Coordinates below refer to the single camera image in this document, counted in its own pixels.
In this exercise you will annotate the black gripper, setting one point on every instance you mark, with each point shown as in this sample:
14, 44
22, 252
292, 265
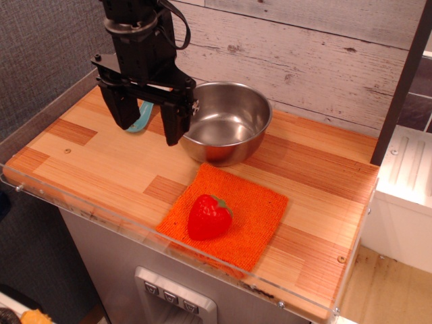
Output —
144, 67

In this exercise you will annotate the stainless steel pot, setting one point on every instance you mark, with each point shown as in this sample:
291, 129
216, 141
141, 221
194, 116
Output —
230, 124

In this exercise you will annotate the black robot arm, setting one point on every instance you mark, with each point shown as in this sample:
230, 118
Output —
141, 18

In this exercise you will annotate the teal dish brush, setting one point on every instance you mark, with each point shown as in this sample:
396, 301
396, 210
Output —
145, 111

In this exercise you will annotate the red plastic strawberry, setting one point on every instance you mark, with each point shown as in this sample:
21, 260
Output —
209, 218

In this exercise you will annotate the orange knitted cloth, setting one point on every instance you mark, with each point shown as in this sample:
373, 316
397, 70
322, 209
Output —
257, 212

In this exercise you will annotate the grey toy fridge cabinet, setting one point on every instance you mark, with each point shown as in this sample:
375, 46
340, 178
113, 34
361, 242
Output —
111, 257

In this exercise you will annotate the clear acrylic table guard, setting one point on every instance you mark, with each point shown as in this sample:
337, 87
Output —
306, 261

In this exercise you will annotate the silver dispenser panel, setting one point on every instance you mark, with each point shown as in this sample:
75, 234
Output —
166, 301

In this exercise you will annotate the yellow toy food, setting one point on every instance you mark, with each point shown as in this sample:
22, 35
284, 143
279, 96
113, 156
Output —
35, 317

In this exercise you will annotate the white toy sink unit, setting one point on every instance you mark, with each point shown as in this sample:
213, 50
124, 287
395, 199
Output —
399, 221

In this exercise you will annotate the dark vertical post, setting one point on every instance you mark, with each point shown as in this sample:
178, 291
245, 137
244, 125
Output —
411, 65

